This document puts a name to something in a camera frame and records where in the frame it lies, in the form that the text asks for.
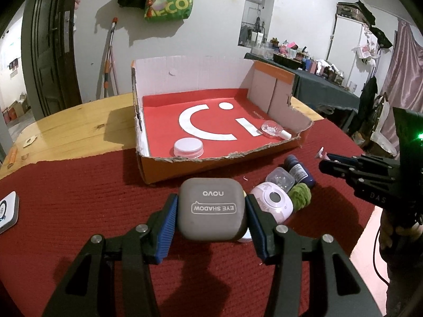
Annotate green fuzzy ball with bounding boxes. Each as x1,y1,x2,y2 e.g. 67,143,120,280
287,183,312,212

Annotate white cabinet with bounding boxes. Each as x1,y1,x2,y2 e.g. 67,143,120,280
326,2,371,96

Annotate dark cloth side table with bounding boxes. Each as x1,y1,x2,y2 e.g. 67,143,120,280
244,53,360,116

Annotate red cardboard box tray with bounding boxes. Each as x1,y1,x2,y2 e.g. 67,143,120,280
131,56,312,184

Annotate dark wooden door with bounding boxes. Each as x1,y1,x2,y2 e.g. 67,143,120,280
21,0,82,120

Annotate red knitted table cloth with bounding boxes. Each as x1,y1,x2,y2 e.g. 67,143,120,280
1,119,373,316

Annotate pink curtain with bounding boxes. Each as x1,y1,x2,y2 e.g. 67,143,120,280
379,18,423,110

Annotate clear round bottle white cap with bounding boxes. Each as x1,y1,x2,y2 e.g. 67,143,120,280
261,120,292,140

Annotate pink round jar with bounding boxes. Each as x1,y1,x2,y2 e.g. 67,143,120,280
173,137,204,159

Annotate orange white mop handle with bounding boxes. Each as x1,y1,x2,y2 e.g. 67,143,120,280
103,17,119,97

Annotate pink My Melody compact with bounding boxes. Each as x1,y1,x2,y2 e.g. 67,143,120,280
250,182,293,224

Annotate grey eye shadow case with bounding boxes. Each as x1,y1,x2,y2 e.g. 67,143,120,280
177,178,247,242

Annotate dark blue bottle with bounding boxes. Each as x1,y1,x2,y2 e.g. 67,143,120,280
284,155,315,189

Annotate white square device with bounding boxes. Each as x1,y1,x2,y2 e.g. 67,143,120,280
0,191,19,234

